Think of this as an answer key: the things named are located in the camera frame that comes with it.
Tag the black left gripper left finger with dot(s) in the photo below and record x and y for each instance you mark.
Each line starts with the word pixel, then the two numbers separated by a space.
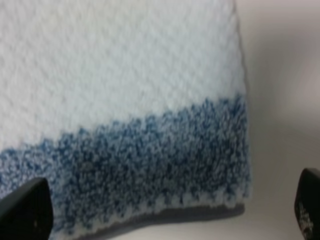
pixel 27 212

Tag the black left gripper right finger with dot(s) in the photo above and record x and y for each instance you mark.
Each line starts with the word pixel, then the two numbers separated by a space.
pixel 307 204

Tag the blue white striped towel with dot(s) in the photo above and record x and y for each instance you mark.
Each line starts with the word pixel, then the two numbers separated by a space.
pixel 134 111

